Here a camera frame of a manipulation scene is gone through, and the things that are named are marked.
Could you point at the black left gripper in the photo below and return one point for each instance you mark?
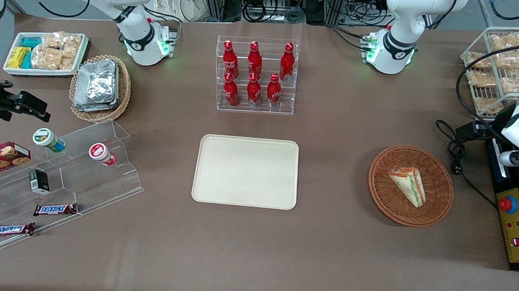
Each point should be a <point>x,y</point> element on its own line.
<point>503,118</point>

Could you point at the triangle sandwich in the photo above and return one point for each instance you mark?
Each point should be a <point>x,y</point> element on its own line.
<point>408,185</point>

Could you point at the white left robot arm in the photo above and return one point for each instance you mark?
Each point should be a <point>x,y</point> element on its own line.
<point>405,14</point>

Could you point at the white rectangular snack tray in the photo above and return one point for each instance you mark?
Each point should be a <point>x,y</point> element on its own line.
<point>40,73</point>

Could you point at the round brown wicker basket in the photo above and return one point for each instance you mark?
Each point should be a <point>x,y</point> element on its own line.
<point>384,190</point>

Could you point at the oval light wicker basket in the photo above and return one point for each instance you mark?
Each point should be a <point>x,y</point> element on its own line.
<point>124,90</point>

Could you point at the beige plastic tray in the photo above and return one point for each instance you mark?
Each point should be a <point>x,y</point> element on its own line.
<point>246,172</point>

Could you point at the green lid yogurt cup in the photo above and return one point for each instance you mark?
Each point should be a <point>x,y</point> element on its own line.
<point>45,138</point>

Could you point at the teal snack pack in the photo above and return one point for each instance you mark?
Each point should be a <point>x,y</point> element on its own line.
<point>31,42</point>
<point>27,60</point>

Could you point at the yellow snack pack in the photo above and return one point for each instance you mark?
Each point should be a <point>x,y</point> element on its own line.
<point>16,57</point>

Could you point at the clear rice cracker bag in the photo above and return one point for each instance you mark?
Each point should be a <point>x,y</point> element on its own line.
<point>44,57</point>
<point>67,62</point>
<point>53,39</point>
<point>72,42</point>

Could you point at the small black tea box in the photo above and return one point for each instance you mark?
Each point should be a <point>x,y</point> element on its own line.
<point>39,181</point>

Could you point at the silver foil pack stack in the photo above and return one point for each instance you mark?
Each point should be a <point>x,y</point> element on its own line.
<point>95,86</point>

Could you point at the red emergency stop button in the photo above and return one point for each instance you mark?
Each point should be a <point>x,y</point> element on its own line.
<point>508,205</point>

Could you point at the clear acrylic stepped stand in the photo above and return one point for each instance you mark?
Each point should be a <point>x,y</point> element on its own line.
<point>79,176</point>

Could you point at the red lid yogurt cup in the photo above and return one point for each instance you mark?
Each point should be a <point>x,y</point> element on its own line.
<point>99,152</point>

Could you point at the brown Snickers bar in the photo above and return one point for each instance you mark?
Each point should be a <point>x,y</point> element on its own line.
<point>56,209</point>
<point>11,229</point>

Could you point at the black appliance with yellow panel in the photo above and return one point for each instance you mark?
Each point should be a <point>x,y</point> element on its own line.
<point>517,232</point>

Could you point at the beige cloth bag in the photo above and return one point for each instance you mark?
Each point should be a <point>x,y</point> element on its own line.
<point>178,0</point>

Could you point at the red cola bottle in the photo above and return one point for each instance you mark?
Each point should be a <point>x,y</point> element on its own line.
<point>273,92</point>
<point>254,92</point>
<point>287,63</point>
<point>255,60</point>
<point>230,60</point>
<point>231,93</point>

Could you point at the clear acrylic bottle rack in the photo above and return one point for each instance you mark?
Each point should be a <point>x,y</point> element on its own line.
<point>262,110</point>

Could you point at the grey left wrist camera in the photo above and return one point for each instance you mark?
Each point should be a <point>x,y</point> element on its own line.
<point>506,158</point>

